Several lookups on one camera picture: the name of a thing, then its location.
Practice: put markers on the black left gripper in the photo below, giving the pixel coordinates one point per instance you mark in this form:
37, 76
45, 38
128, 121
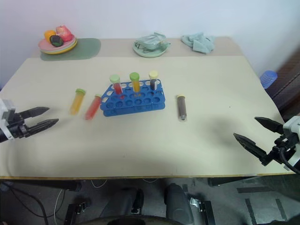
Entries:
16, 127

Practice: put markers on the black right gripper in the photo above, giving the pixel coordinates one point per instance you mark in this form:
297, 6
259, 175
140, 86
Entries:
284, 147

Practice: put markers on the orange tube green cap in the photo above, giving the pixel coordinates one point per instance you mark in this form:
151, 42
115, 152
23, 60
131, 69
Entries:
135, 84
77, 103

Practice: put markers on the red tube light green cap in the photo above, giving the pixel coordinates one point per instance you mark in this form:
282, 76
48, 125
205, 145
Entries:
117, 87

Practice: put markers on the dark brown tube yellow cap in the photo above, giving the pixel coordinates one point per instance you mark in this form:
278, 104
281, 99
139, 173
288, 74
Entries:
182, 107

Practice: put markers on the blue test tube rack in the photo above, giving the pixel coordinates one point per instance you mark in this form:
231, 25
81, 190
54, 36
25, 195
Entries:
140, 101

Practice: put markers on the blue ribbed cup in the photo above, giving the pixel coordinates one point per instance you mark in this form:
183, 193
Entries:
268, 78

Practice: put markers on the dark brown cabinet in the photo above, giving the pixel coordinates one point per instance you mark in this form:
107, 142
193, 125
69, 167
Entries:
287, 82

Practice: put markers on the stack of pastel plates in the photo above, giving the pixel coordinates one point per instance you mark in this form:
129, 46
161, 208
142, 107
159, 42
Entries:
68, 47

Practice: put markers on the dark green toy fruit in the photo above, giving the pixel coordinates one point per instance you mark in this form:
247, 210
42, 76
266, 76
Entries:
56, 41

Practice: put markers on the orange toy fruit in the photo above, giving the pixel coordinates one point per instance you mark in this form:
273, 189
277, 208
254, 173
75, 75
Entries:
48, 35

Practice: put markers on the green placemat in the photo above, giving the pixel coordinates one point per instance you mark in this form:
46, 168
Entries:
89, 48

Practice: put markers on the pink toy fruit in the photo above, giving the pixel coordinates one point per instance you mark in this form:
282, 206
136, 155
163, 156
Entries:
63, 32

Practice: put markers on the black stand with metal clamp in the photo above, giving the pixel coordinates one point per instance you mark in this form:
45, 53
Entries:
76, 213
204, 211

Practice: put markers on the dark rounded grey shape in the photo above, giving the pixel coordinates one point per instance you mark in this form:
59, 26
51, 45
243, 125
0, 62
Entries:
179, 204

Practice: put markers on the light teal cloth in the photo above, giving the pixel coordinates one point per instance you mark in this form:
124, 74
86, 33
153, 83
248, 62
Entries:
199, 43

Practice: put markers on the pale green plate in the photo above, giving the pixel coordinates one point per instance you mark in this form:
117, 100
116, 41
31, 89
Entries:
150, 53

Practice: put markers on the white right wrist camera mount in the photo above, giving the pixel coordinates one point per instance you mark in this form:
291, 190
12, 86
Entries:
292, 124

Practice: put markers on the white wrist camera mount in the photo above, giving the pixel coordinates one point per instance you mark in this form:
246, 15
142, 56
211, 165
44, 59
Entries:
5, 110
292, 124

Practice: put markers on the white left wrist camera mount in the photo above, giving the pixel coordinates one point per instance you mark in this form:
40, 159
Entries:
5, 110

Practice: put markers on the black table frame bar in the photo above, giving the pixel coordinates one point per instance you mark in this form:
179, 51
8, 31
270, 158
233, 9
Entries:
229, 181

